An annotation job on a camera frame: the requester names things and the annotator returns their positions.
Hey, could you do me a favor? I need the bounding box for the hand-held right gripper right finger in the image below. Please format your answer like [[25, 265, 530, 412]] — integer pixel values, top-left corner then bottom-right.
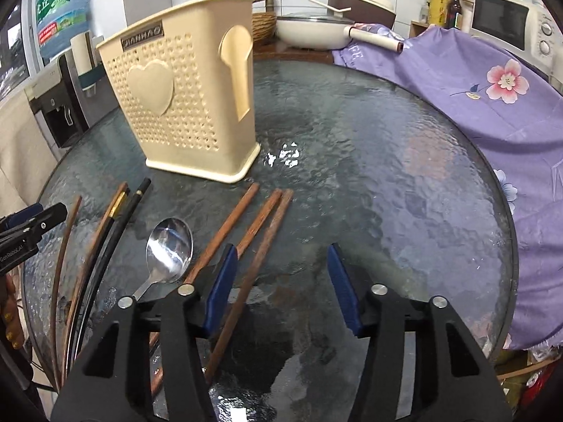
[[326, 243, 513, 422]]

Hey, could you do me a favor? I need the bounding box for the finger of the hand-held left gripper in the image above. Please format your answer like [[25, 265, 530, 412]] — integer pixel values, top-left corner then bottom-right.
[[0, 202, 69, 242]]

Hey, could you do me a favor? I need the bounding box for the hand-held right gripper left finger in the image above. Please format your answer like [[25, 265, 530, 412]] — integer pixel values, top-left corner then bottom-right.
[[50, 243, 240, 422]]

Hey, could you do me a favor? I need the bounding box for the metal spoon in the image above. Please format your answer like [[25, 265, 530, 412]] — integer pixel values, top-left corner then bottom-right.
[[129, 217, 194, 302]]

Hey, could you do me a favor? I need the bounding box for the black chopstick with gold band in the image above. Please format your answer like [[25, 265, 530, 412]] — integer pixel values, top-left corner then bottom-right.
[[66, 188, 132, 374]]

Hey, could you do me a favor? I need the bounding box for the beige perforated utensil holder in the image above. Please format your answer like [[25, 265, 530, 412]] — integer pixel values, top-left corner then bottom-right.
[[96, 0, 261, 184]]

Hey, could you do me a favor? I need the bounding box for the person's left hand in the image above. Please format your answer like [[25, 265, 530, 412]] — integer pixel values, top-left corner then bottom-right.
[[0, 273, 25, 351]]

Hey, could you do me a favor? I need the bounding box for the thin brown wooden chopstick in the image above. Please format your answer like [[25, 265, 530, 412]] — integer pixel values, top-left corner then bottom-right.
[[48, 196, 83, 390]]

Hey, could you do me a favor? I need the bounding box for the black gold-banded chopstick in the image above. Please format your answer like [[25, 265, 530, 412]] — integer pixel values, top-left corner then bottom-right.
[[62, 181, 129, 374], [77, 178, 152, 361]]

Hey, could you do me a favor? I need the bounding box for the water dispenser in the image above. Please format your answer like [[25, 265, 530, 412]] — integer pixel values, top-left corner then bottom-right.
[[24, 53, 104, 150]]

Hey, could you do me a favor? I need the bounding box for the white paper cup dispenser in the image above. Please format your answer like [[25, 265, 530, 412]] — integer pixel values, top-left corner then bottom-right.
[[70, 31, 108, 97]]

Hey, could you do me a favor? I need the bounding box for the blue water bottle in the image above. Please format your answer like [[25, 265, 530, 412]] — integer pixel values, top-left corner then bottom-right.
[[35, 0, 91, 60]]

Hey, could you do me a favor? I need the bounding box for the purple floral cloth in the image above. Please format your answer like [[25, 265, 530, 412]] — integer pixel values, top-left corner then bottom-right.
[[332, 22, 563, 352]]

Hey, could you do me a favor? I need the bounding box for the wooden counter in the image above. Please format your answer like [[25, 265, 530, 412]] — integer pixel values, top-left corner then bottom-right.
[[253, 41, 335, 64]]

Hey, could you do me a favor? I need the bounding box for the white lint roller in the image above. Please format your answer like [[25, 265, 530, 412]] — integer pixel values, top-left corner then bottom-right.
[[344, 25, 405, 53]]

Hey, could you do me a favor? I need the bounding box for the white pan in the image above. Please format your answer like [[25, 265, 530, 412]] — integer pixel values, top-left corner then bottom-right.
[[276, 12, 357, 50]]

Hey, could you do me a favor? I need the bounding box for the wooden wash basin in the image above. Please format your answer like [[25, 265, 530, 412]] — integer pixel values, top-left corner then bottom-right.
[[252, 11, 279, 45]]

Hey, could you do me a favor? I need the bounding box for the glass pan lid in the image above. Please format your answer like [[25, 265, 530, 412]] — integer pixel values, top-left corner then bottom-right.
[[277, 12, 355, 25]]

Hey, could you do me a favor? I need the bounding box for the white rice paddle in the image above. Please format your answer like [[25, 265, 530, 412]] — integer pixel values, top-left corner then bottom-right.
[[308, 0, 351, 12]]

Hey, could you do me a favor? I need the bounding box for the brown and white rice cooker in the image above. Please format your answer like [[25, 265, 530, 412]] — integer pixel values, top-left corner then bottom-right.
[[328, 0, 397, 25]]

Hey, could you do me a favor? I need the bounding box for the white microwave oven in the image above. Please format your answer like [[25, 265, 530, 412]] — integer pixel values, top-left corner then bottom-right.
[[470, 0, 557, 71]]

